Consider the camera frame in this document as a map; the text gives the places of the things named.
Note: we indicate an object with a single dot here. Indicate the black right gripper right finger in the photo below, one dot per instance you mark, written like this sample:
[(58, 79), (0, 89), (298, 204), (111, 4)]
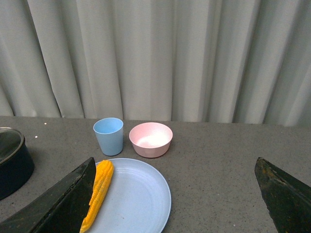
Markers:
[(288, 200)]

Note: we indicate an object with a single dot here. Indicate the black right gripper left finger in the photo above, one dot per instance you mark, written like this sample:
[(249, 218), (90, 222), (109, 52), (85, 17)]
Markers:
[(61, 209)]

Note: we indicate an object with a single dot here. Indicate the yellow corn cob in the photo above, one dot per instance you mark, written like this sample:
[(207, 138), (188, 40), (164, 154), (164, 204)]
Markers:
[(104, 173)]

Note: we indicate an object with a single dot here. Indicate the glass pot lid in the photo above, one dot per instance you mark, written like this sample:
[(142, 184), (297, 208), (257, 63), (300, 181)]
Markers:
[(11, 140)]

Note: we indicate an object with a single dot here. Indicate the dark blue pot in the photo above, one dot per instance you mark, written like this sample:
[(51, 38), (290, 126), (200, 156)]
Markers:
[(16, 171)]

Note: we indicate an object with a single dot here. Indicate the light blue plate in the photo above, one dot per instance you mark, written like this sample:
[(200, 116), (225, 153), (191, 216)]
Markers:
[(138, 200)]

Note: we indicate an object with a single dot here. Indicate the light blue cup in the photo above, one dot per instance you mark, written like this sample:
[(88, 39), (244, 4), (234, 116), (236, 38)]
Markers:
[(109, 133)]

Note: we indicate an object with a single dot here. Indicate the pink bowl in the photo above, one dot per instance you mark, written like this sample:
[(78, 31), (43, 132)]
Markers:
[(151, 139)]

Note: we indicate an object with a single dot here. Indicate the white curtain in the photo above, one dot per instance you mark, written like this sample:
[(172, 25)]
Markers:
[(227, 61)]

